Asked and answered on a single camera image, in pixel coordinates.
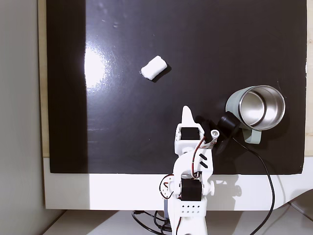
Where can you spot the white gauze roll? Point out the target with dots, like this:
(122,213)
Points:
(154,67)

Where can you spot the black mat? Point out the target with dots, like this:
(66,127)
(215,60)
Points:
(171,98)

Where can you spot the grey-green steel mug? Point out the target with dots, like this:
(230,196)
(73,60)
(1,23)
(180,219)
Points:
(259,110)

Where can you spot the dark grey box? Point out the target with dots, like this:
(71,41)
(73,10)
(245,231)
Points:
(166,208)

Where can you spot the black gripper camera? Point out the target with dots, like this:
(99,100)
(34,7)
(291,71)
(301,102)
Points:
(227,124)

